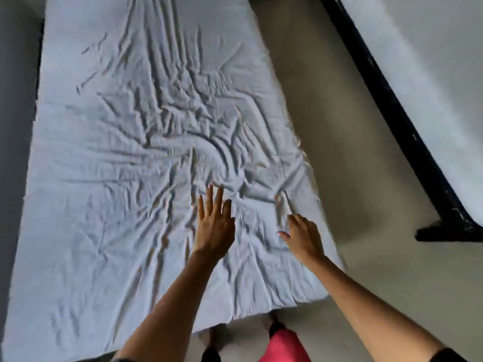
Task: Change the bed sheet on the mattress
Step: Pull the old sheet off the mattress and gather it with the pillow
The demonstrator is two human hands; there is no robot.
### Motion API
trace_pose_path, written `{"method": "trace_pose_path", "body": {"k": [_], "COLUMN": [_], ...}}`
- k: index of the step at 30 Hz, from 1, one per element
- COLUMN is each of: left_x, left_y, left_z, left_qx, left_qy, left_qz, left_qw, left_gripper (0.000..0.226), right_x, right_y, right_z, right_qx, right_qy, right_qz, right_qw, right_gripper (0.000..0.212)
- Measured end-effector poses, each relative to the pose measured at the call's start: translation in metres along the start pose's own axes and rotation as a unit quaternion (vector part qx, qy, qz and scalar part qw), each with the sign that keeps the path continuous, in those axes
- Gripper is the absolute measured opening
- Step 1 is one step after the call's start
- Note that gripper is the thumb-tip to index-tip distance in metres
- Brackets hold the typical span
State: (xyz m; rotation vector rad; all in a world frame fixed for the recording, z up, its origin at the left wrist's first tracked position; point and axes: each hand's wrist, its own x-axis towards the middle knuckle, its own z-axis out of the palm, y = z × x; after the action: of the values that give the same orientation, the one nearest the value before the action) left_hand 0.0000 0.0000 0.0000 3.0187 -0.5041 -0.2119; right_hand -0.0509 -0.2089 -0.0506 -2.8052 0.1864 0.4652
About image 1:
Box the person's left hand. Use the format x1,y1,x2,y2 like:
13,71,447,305
192,184,236,262

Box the person's right hand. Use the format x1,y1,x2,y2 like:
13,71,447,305
276,214,326,266

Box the light blue bed sheet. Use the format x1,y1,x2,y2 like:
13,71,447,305
0,0,346,362

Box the person's left forearm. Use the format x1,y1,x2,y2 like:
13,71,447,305
115,252,225,362

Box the person's right forearm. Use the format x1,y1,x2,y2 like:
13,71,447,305
303,256,446,362

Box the person's black trousers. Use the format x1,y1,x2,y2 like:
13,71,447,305
201,322,286,362

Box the person's left foot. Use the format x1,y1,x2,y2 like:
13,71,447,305
200,323,229,351

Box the person's pink garment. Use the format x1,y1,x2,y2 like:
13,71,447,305
258,328,312,362

